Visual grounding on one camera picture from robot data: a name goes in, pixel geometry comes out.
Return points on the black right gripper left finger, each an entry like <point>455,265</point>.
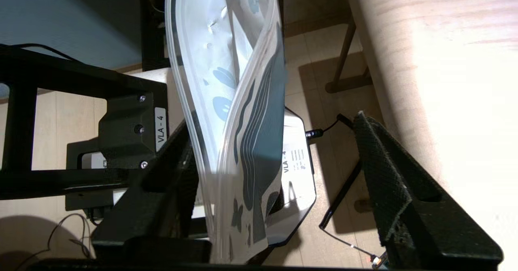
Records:
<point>162,206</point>

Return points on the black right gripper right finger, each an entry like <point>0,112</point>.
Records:
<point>425,222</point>

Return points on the white floral zip pouch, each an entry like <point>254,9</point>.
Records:
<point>226,60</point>

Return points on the white and black robot base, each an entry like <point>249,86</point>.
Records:
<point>299,174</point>

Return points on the grey power adapter box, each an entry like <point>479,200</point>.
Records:
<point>380,261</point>

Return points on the light wooden shelf desk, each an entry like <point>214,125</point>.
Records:
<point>445,81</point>

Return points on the black robot torso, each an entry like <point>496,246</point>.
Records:
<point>153,28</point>

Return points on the dark blue panel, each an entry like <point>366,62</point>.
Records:
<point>60,12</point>

